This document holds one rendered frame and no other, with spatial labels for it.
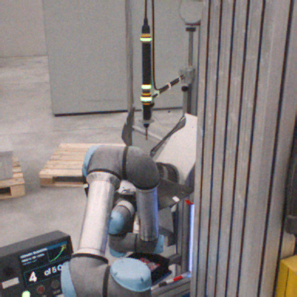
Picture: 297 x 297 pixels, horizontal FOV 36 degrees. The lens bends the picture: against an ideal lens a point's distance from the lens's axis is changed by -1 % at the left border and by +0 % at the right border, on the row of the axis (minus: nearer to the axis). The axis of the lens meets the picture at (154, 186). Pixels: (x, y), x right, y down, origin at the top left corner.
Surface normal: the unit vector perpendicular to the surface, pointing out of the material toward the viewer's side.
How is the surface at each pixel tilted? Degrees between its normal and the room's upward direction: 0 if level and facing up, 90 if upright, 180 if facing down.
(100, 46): 90
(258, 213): 90
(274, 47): 90
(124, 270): 7
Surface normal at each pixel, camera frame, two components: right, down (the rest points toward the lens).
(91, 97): 0.22, 0.40
